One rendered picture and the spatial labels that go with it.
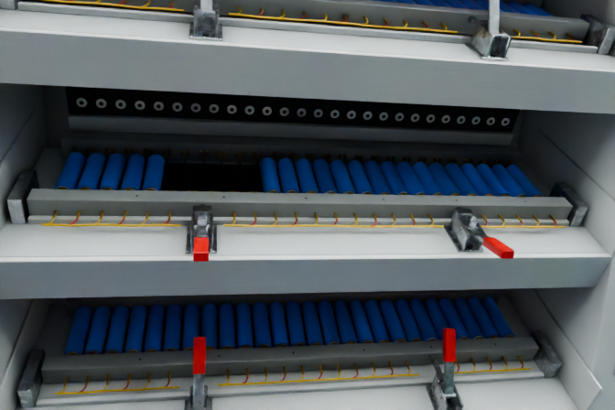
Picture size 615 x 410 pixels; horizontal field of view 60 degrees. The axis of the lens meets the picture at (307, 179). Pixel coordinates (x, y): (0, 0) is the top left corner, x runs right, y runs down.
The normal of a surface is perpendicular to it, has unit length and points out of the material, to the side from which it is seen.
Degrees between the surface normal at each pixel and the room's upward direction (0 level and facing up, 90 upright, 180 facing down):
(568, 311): 90
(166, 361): 22
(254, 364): 112
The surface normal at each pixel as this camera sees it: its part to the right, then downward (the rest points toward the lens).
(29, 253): 0.12, -0.83
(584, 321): -0.98, -0.02
